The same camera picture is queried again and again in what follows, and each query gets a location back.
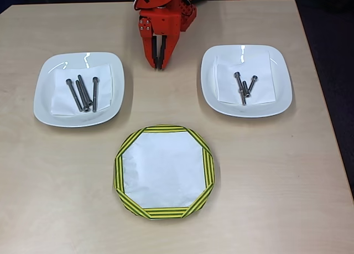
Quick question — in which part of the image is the yellow black striped paper plate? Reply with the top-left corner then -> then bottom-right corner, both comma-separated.
112,123 -> 216,220

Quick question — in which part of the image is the white square plate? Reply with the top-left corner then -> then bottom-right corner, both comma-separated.
33,51 -> 125,128
200,44 -> 293,118

